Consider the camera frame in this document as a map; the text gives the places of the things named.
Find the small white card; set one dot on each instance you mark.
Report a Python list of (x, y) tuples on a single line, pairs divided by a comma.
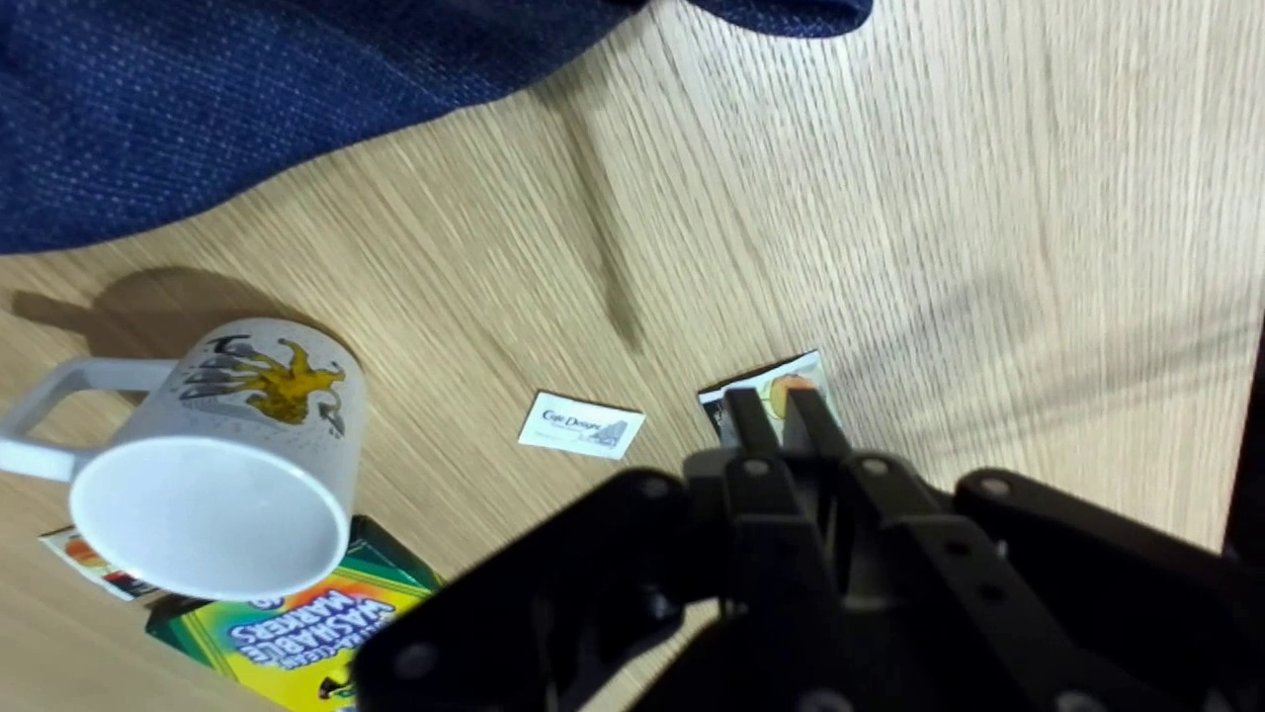
[(578, 427)]

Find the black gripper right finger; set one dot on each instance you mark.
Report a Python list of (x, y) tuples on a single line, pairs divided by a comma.
[(1002, 594)]

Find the small colourful packet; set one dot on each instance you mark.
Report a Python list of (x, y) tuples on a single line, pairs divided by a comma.
[(90, 561)]

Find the green marker box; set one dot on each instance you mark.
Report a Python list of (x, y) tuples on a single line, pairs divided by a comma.
[(297, 627)]

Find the small dark printed packet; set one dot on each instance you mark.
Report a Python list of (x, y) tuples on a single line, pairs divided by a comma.
[(790, 377)]

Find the blue cloth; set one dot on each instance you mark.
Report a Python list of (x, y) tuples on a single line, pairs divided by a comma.
[(262, 94)]

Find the white printed mug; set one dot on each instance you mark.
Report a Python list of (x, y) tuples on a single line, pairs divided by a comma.
[(221, 489)]

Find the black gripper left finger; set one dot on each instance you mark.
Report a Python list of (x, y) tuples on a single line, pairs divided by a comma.
[(618, 594)]

